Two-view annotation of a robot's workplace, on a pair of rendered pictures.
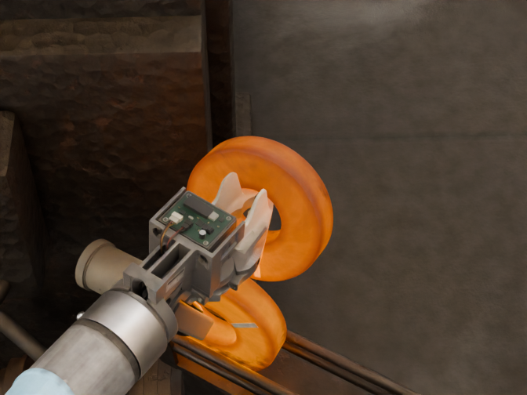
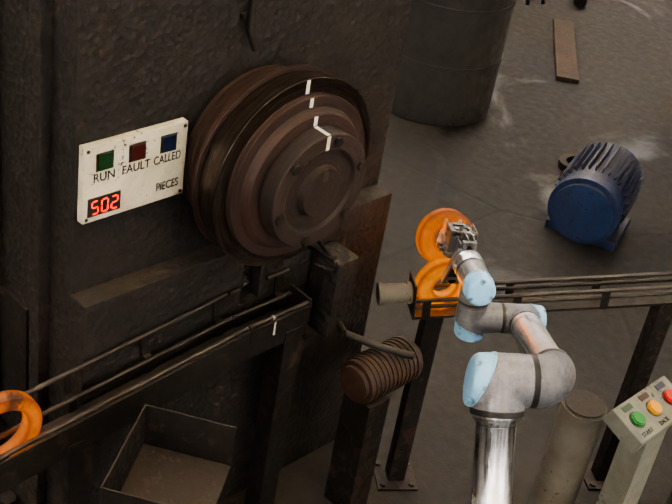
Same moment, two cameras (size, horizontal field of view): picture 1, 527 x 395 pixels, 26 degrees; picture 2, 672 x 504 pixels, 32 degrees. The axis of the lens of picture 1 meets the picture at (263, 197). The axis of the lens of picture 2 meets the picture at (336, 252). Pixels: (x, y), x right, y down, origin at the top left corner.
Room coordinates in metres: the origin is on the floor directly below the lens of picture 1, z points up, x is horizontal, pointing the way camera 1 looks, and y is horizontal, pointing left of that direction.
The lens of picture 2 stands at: (-0.88, 2.12, 2.39)
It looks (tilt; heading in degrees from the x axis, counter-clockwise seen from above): 33 degrees down; 313
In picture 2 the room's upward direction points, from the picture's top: 10 degrees clockwise
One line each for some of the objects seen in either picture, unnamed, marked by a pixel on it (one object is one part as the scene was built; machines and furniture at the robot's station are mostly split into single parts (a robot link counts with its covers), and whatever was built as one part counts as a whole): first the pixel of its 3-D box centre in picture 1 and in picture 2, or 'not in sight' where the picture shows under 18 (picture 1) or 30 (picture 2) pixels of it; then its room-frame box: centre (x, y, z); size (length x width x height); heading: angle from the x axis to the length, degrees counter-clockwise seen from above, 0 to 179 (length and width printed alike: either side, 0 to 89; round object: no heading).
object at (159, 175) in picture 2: not in sight; (133, 170); (0.88, 0.89, 1.15); 0.26 x 0.02 x 0.18; 92
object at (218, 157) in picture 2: not in sight; (285, 168); (0.78, 0.54, 1.11); 0.47 x 0.06 x 0.47; 92
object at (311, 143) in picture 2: not in sight; (314, 187); (0.68, 0.54, 1.11); 0.28 x 0.06 x 0.28; 92
